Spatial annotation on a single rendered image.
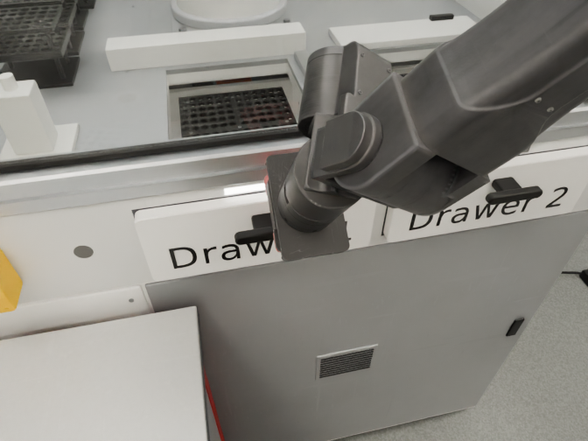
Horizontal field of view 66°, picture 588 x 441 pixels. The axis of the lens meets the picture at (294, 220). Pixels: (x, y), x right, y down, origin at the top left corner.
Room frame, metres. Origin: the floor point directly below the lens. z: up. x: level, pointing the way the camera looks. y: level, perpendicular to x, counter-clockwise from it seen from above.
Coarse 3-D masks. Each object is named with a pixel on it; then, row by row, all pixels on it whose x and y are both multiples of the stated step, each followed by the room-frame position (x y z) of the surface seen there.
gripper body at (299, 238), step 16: (272, 160) 0.35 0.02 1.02; (288, 160) 0.35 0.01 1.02; (272, 176) 0.34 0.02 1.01; (272, 192) 0.32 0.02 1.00; (288, 208) 0.28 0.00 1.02; (288, 224) 0.30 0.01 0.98; (304, 224) 0.28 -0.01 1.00; (320, 224) 0.27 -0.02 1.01; (336, 224) 0.31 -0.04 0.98; (288, 240) 0.29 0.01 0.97; (304, 240) 0.29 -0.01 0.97; (320, 240) 0.29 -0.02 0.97; (336, 240) 0.29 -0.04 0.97; (288, 256) 0.28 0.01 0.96; (304, 256) 0.28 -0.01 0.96
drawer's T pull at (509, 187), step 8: (496, 184) 0.45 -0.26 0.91; (504, 184) 0.45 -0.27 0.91; (512, 184) 0.45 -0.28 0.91; (496, 192) 0.43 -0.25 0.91; (504, 192) 0.43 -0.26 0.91; (512, 192) 0.43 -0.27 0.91; (520, 192) 0.43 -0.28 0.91; (528, 192) 0.43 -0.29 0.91; (536, 192) 0.43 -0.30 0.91; (488, 200) 0.42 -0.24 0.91; (496, 200) 0.42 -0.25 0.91; (504, 200) 0.42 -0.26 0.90; (512, 200) 0.42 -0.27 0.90
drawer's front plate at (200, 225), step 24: (264, 192) 0.41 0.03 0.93; (144, 216) 0.37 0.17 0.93; (168, 216) 0.37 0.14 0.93; (192, 216) 0.38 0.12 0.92; (216, 216) 0.38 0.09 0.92; (240, 216) 0.39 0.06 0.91; (360, 216) 0.42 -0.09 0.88; (144, 240) 0.36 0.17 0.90; (168, 240) 0.37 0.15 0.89; (192, 240) 0.37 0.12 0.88; (216, 240) 0.38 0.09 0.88; (360, 240) 0.42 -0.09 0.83; (168, 264) 0.37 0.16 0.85; (192, 264) 0.37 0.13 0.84; (216, 264) 0.38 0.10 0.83; (240, 264) 0.39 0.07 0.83
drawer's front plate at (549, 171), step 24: (504, 168) 0.46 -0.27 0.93; (528, 168) 0.47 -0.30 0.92; (552, 168) 0.48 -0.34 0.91; (576, 168) 0.48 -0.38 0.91; (480, 192) 0.46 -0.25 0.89; (552, 192) 0.48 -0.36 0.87; (576, 192) 0.49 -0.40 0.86; (408, 216) 0.43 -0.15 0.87; (504, 216) 0.47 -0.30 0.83; (528, 216) 0.48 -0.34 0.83
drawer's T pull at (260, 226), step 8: (256, 216) 0.39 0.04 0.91; (264, 216) 0.39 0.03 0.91; (256, 224) 0.37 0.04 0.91; (264, 224) 0.37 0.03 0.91; (240, 232) 0.36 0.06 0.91; (248, 232) 0.36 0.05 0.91; (256, 232) 0.36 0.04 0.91; (264, 232) 0.36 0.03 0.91; (272, 232) 0.36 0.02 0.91; (240, 240) 0.35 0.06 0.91; (248, 240) 0.35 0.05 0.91; (256, 240) 0.35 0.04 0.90; (264, 240) 0.36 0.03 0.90
